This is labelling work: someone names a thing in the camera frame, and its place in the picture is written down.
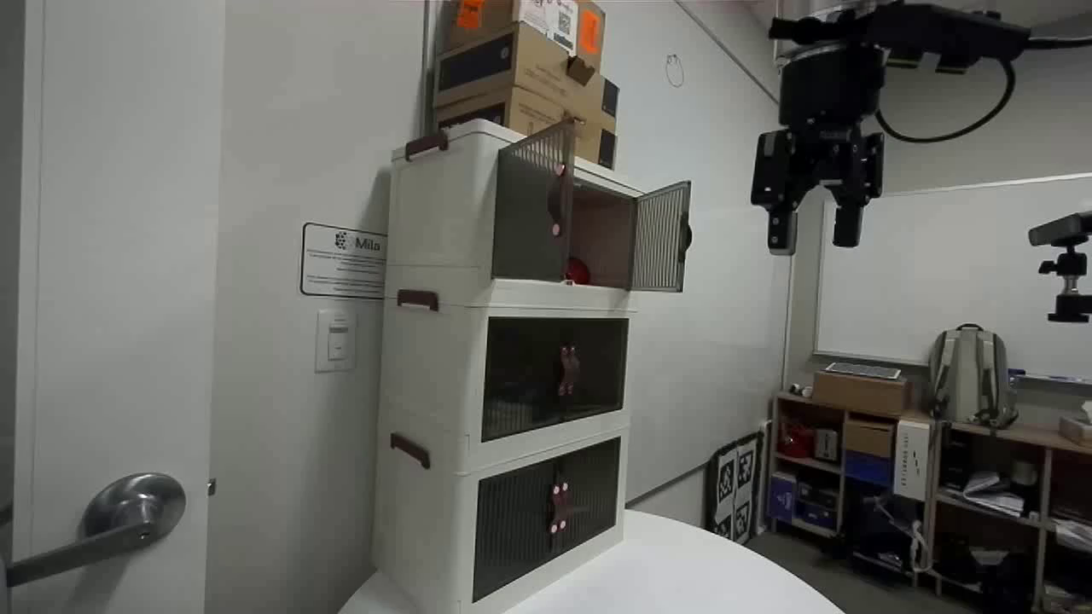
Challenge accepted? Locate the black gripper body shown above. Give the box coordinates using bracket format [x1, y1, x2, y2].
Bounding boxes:
[778, 44, 888, 194]

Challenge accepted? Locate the tinted top cabinet door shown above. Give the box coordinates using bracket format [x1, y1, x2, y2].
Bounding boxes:
[489, 117, 581, 287]
[626, 177, 697, 295]

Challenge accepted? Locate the tinted cabinet door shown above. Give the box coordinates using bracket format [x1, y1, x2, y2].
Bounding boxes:
[626, 177, 697, 295]
[479, 318, 573, 444]
[472, 456, 561, 605]
[561, 318, 632, 426]
[553, 436, 623, 557]
[489, 117, 581, 287]

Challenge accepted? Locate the tinted middle cabinet door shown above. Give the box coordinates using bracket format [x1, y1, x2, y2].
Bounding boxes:
[561, 318, 632, 426]
[479, 318, 573, 444]

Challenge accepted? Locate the tinted bottom cabinet door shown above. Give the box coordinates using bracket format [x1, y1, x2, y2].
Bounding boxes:
[553, 436, 623, 557]
[472, 456, 561, 605]

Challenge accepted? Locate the white three-tier storage cabinet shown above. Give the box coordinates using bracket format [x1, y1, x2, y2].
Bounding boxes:
[367, 117, 640, 614]

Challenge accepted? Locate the white whiteboard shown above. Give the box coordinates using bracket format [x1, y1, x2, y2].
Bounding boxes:
[813, 171, 1092, 390]

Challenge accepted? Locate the large brown cardboard box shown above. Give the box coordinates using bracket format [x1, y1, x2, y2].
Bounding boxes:
[805, 366, 915, 421]

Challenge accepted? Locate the grey backpack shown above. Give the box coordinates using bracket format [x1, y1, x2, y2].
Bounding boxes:
[920, 320, 1024, 436]

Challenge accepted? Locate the cardboard box with dark label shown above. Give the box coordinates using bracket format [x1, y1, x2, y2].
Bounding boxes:
[431, 84, 623, 172]
[431, 20, 623, 129]

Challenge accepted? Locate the small brown cardboard box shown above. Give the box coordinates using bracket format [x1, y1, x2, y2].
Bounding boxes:
[840, 416, 899, 461]

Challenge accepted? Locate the red shelf item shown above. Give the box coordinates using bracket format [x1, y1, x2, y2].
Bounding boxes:
[773, 416, 820, 461]

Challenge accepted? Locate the white upright box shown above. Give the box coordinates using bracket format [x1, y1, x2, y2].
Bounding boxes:
[890, 410, 937, 506]

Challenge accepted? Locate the blue storage bin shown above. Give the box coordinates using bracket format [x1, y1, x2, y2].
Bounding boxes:
[840, 449, 896, 491]

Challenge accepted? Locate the wooden shelf unit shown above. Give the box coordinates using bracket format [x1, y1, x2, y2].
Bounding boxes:
[764, 390, 1092, 614]

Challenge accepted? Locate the cardboard box with orange stickers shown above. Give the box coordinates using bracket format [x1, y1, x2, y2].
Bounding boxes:
[435, 0, 611, 82]

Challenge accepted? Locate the black-and-white calibration board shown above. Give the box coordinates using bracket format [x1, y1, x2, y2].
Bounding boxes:
[702, 426, 767, 550]

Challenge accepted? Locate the blue storage box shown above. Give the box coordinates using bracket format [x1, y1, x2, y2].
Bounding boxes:
[767, 470, 801, 525]

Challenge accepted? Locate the white room door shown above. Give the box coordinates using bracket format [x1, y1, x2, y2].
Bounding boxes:
[0, 0, 229, 614]

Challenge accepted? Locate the black camera on mount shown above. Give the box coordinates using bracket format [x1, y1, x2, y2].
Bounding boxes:
[1024, 208, 1092, 326]

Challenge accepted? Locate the brown cabinet side handle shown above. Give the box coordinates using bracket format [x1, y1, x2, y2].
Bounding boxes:
[398, 127, 450, 163]
[386, 429, 435, 474]
[392, 287, 443, 318]

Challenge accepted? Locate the white wall sign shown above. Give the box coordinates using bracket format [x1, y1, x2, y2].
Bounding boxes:
[295, 218, 390, 303]

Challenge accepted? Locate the white light switch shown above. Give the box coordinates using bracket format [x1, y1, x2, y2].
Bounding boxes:
[310, 311, 359, 377]

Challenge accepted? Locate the silver lever door handle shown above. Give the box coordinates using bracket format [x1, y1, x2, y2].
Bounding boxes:
[2, 467, 189, 589]

